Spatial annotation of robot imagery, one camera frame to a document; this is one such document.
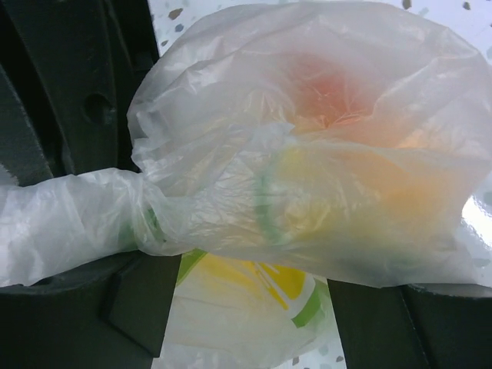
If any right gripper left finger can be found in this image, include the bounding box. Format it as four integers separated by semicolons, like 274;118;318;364
1;251;181;368

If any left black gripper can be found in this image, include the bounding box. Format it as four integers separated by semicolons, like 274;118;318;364
1;0;158;186

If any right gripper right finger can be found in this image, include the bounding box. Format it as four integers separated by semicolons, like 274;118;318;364
328;281;491;368

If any clear plastic bag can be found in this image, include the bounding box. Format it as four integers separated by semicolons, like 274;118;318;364
1;2;491;368

